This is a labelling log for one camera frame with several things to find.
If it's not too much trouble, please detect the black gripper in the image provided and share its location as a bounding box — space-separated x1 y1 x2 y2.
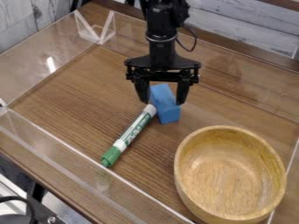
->
124 55 201 105

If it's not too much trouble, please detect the blue foam block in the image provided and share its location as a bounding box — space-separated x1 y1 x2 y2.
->
149 83 181 124

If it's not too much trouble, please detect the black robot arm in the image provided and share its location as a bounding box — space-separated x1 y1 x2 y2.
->
124 0 201 105

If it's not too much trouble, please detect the brown wooden bowl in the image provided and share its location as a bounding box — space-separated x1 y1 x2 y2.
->
173 125 285 224

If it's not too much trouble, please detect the green dry erase marker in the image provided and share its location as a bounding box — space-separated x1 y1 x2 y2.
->
100 104 156 167

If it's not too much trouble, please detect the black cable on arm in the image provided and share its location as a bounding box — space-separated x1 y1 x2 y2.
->
175 23 199 53

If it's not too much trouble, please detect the clear acrylic tray wall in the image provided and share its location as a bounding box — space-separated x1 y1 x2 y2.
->
0 5 299 224

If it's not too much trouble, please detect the black metal table bracket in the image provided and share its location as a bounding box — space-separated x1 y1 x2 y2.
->
27 183 68 224

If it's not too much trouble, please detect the black cable lower left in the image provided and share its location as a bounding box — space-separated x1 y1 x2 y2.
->
0 195 36 224

